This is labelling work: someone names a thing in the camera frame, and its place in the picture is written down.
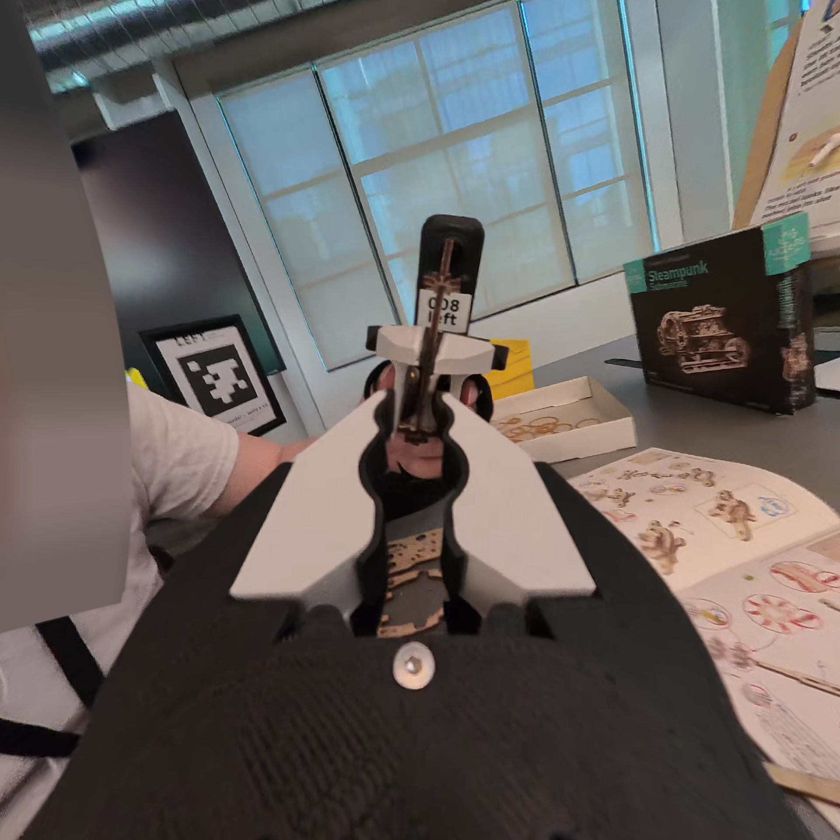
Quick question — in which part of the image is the instruction booklet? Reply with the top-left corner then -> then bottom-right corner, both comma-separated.
567,448 -> 840,788

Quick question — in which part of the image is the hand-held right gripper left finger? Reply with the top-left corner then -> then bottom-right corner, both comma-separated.
228,388 -> 396,621

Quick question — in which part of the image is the wooden axle with gears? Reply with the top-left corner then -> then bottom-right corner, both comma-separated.
402,238 -> 462,448

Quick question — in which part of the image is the large window with blinds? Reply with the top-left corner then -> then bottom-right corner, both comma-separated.
215,0 -> 658,374

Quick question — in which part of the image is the cardboard instruction board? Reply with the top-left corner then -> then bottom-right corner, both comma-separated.
731,0 -> 840,253

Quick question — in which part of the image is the pile of rubber bands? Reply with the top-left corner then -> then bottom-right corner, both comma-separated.
495,413 -> 601,442

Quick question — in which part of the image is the black wall board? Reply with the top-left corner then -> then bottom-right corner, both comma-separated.
71,108 -> 286,395

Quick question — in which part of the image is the black model kit box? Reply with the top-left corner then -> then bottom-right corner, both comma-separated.
623,211 -> 818,416

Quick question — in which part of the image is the white cardboard tray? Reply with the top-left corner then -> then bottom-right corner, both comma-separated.
489,377 -> 637,463

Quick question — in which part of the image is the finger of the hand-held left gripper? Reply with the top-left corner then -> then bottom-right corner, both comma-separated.
432,333 -> 497,431
376,323 -> 429,437

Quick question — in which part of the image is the black bag strap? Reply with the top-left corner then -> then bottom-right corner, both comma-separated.
0,617 -> 106,759

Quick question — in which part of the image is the person's left hand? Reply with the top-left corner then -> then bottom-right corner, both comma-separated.
385,364 -> 485,479

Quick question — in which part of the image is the yellow plastic bin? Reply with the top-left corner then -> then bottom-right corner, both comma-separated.
489,338 -> 534,401

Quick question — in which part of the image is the person's left forearm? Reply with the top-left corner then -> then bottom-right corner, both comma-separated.
213,430 -> 317,521

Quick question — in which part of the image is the tapered wooden stick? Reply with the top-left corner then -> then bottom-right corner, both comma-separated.
763,763 -> 840,807

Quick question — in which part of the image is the framed marker board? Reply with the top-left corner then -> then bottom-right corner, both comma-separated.
140,315 -> 287,437

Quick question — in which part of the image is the laser-cut wooden parts sheet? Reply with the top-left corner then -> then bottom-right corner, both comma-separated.
379,530 -> 452,639

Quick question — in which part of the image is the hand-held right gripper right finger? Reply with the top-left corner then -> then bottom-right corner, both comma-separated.
440,392 -> 597,611

